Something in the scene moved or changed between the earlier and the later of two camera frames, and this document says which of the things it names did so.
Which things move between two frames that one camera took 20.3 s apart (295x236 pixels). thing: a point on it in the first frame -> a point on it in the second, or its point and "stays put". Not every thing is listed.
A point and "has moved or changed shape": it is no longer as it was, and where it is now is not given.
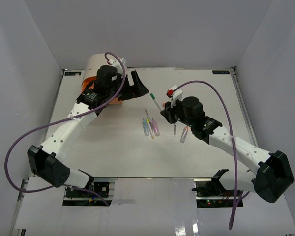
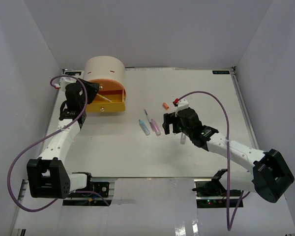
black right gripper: x=168 y=111 -> x=170 y=119
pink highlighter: x=156 y=128 stays put
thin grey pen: x=147 y=113 stays put
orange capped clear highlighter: x=184 y=134 stays put
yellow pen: x=148 y=120 has moved or changed shape
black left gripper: x=138 y=89 -> x=92 y=88
